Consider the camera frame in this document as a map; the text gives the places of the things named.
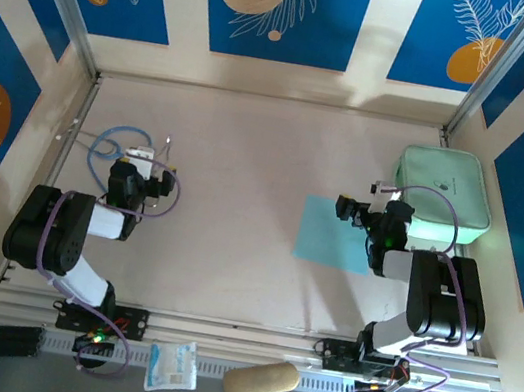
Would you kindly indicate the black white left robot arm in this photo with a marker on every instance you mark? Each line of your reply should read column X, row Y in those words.
column 56, row 241

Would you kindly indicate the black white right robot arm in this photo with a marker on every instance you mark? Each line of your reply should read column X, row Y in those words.
column 445, row 309

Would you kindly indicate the mint green zip case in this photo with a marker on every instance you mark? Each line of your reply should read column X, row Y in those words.
column 444, row 172

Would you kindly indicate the black left controller board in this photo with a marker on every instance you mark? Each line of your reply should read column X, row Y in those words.
column 86, row 343

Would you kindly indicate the white blue plastic packet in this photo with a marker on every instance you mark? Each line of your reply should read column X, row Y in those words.
column 171, row 368

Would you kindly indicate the tan bread roll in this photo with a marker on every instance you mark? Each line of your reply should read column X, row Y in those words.
column 260, row 378

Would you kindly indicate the black ribbed block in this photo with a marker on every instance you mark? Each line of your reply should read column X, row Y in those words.
column 3, row 338

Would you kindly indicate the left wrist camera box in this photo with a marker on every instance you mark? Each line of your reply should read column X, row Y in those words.
column 139, row 159

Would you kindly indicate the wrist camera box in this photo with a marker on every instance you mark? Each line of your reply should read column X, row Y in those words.
column 139, row 159
column 385, row 190

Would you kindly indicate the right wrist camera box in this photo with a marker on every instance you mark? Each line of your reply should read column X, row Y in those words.
column 385, row 190

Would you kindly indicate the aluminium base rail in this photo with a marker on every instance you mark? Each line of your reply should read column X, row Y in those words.
column 237, row 336

